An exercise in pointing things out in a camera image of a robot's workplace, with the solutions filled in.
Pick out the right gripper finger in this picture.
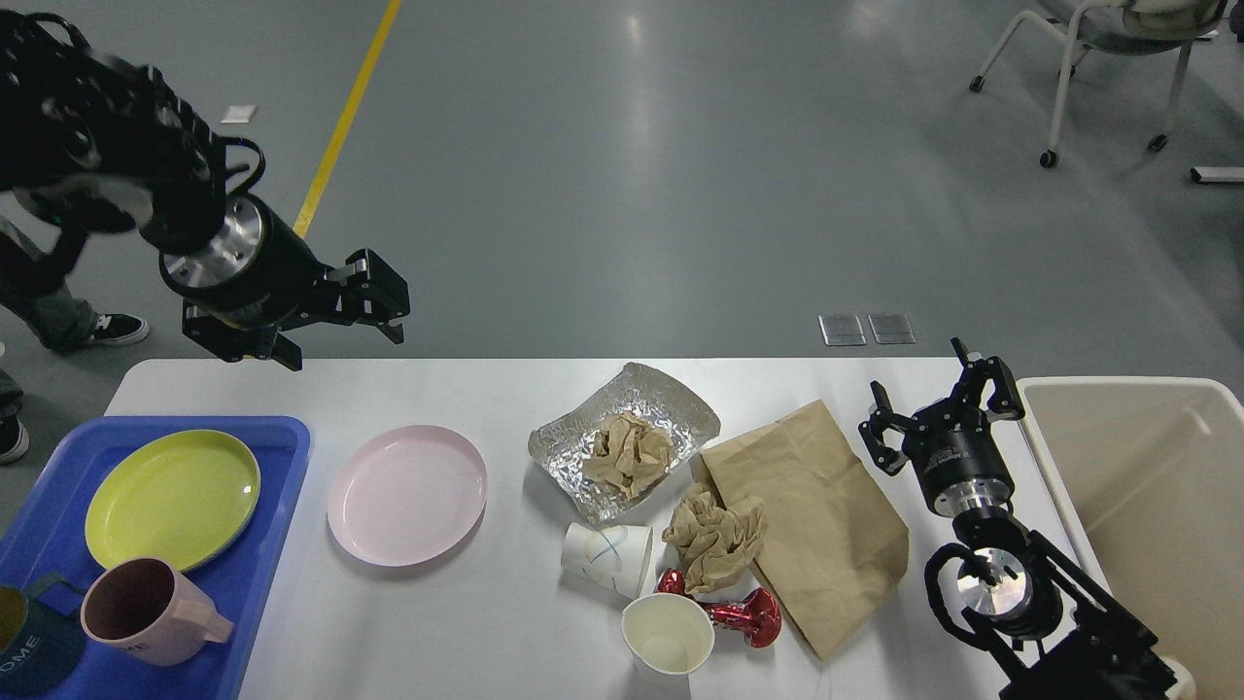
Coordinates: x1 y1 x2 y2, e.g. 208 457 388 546
858 380 919 475
950 337 1026 433

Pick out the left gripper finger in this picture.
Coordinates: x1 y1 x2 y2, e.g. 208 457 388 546
292 249 411 344
182 305 304 371

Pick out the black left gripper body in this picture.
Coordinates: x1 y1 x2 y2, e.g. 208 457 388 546
159 194 328 329

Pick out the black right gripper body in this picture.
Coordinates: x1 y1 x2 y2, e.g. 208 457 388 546
903 426 1015 518

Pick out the pink plate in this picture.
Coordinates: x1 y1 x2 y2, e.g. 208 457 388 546
326 425 488 568

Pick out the pink mug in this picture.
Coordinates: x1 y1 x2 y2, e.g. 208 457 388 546
80 557 234 666

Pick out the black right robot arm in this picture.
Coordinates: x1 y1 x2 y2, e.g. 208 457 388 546
860 338 1177 699

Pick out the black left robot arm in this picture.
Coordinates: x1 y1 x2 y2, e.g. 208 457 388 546
1 10 411 371

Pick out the right metal floor socket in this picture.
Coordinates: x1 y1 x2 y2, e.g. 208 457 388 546
868 313 918 344

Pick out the metal floor socket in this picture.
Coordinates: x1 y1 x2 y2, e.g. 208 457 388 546
868 313 918 344
817 315 868 347

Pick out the left metal floor socket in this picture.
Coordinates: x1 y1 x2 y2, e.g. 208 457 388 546
817 315 868 347

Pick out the brown paper bag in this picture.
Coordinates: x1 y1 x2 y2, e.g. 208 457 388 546
702 402 908 663

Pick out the white paper scrap on floor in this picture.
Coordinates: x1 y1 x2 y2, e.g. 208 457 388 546
221 104 258 124

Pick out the beige plastic bin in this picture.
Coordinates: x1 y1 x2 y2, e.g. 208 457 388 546
1019 375 1243 699

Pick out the yellow-green plate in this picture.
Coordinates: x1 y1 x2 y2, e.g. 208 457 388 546
85 429 261 572

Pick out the person's far leg and shoe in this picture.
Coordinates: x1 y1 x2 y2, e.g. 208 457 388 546
1 218 151 353

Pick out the person's leg and shoe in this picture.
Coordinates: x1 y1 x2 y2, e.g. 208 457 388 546
1 218 151 353
1 371 30 466

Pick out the crumpled brown paper ball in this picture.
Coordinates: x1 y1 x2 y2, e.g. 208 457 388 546
662 482 768 596

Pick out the red foil wrapper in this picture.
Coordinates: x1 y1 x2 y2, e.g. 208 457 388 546
654 568 782 648

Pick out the person's near leg and shoe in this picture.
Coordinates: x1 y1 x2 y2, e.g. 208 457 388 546
1 371 30 466

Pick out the crumpled aluminium foil tray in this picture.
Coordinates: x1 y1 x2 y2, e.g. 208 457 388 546
527 363 722 526

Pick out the crumpled brown paper in foil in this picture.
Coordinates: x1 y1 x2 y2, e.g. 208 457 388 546
581 412 675 499

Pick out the blue plastic tray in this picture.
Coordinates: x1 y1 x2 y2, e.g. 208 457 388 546
1 417 311 699

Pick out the patterned paper cup lying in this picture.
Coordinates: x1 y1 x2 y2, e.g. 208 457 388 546
560 523 653 601

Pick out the white paper cup upright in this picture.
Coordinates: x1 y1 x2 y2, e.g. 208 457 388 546
621 593 717 685

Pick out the white bar on floor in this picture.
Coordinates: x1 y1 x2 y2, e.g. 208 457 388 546
1191 165 1244 185

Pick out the dark blue mug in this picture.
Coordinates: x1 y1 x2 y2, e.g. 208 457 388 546
1 573 87 698

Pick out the white office chair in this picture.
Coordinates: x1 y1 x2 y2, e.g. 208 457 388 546
969 1 1229 169

